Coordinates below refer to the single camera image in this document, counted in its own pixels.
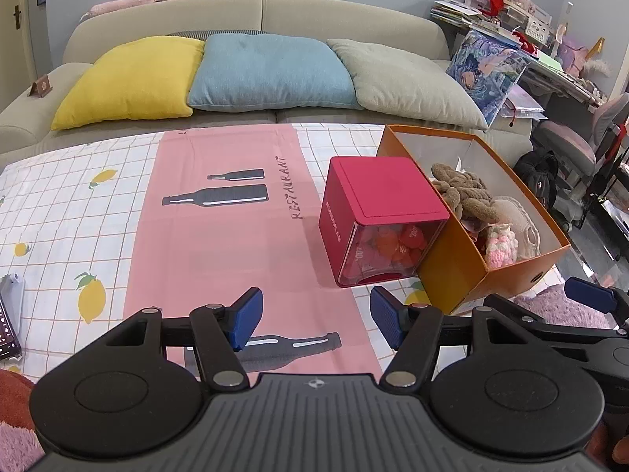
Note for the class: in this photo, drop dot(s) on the white feather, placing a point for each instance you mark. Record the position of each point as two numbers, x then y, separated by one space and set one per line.
599 69

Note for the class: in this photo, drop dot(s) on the beige sofa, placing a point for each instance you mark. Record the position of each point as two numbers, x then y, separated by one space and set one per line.
344 19

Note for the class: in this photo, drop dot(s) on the purple bag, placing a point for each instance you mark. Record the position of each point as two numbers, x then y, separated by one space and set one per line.
575 51

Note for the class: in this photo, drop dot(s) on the yellow pillow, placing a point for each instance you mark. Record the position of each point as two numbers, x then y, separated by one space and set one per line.
128 83

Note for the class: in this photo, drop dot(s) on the pink crochet toy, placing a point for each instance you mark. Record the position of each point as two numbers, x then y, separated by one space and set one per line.
501 248

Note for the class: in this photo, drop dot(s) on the purple plastic folder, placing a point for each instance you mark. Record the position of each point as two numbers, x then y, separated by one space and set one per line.
526 103

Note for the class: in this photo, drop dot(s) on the blue figure-print pillow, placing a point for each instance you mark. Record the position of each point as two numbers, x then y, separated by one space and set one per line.
484 73

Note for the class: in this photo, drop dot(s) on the cluttered grey desk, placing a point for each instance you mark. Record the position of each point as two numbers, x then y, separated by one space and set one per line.
555 73

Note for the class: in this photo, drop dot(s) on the grey-beige pillow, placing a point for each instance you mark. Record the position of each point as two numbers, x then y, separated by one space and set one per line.
413 83

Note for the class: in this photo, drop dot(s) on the black metal rack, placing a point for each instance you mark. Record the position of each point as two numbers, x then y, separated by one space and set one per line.
612 196

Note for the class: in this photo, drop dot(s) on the long pink plush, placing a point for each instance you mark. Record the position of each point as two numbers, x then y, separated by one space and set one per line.
123 2

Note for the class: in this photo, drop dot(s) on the stack of papers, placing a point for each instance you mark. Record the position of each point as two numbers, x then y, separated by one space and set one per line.
454 12

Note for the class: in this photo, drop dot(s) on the red-brown cloth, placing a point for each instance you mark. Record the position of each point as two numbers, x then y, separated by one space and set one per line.
14 398

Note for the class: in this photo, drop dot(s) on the small brown stand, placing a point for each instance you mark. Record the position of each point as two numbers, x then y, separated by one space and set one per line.
40 86

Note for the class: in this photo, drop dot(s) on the orange cardboard box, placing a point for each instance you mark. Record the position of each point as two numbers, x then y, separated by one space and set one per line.
457 275

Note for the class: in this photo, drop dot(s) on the purple fluffy cloth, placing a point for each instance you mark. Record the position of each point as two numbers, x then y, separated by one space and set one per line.
555 305
17 450

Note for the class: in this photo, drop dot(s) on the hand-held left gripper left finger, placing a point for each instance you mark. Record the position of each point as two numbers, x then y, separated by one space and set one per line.
245 319

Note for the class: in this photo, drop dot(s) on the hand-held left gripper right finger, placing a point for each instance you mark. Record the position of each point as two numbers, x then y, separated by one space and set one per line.
386 319

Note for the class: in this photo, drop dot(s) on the brown plush toy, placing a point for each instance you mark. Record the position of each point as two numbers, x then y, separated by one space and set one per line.
467 191

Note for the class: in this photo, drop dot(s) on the red lidded clear box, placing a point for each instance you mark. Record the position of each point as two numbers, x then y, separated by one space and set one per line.
383 191

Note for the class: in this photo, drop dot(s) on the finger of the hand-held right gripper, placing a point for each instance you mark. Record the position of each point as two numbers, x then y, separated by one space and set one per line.
580 337
589 295

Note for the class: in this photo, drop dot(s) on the grey striped cloth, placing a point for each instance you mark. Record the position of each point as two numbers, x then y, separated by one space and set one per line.
216 34

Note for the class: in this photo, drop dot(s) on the pink checkered printed tablecloth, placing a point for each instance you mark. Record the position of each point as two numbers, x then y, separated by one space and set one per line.
221 255

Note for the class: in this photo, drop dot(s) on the remote control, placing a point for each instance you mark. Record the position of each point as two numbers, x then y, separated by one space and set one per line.
10 314

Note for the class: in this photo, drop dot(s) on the pink desk chair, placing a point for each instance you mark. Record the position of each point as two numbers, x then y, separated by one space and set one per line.
570 142

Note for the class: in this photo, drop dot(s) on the black backpack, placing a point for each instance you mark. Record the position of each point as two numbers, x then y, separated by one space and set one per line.
538 179

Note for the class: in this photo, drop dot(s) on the white desktop organizer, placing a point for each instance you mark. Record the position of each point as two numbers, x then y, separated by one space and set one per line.
528 22

